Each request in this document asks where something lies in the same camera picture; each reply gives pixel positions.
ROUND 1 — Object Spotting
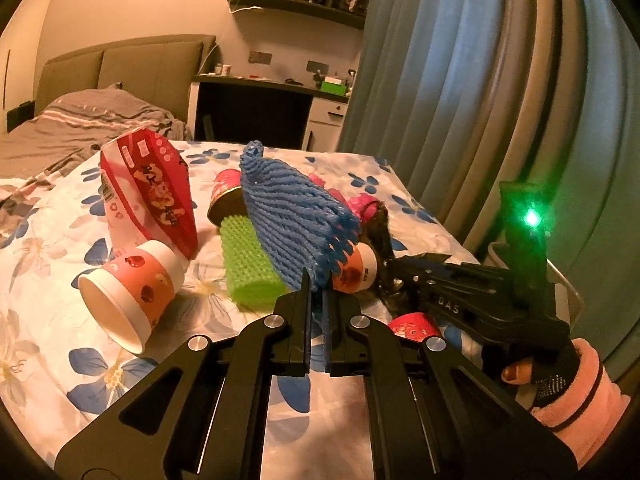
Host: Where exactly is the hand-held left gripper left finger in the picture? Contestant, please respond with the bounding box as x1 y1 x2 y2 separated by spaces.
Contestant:
54 267 314 480

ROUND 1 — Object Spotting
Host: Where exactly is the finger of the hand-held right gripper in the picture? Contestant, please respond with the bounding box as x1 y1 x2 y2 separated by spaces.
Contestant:
367 204 402 286
377 280 417 315

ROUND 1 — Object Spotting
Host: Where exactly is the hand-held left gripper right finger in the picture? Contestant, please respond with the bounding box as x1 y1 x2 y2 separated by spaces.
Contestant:
322 290 582 480

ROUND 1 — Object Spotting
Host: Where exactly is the pink plastic bag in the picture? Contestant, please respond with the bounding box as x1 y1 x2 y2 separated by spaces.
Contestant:
309 174 383 223

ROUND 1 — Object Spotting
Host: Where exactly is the blue foam net sleeve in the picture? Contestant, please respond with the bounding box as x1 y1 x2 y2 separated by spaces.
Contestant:
239 140 363 376

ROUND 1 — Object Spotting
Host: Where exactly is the red snack bag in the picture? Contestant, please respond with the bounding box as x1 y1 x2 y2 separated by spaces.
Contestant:
99 128 199 261

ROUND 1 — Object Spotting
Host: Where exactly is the person's right hand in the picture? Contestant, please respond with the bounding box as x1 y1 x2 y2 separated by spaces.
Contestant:
482 337 584 411

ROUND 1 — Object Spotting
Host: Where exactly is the red patterned paper cup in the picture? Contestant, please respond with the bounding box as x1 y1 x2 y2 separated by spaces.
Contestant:
387 311 444 342

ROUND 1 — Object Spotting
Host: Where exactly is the green foam net sleeve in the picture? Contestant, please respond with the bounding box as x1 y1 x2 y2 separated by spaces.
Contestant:
220 212 292 312

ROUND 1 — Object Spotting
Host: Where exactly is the white drawer cabinet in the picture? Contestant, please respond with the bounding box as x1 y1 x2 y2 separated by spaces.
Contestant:
302 97 350 154

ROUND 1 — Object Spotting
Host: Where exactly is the red paper cup gold rim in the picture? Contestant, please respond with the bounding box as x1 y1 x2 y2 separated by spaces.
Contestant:
207 169 247 229

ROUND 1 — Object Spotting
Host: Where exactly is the blue grey curtain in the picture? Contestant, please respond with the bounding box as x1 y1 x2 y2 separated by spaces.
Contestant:
340 0 640 396

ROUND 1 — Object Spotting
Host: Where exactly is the dark desk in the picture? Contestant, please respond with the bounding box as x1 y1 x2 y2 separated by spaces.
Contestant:
192 72 351 150

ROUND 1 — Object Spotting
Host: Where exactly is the grey upholstered headboard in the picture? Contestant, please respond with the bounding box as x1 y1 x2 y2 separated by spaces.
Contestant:
32 35 217 132

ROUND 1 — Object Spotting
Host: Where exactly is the grey striped blanket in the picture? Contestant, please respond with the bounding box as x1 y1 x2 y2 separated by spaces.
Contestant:
0 89 194 201

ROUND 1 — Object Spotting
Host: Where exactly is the black bedside box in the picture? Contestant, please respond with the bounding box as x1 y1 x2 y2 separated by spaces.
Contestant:
4 101 34 134

